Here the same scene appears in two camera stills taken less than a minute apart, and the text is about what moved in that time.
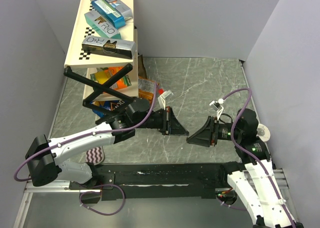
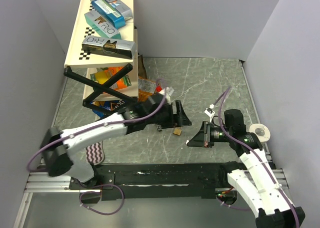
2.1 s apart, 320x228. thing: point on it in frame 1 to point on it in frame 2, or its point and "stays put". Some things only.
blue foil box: (109, 12) stays put
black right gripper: (207, 134) stays put
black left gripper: (171, 126) to (179, 120)
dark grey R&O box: (109, 47) stays put
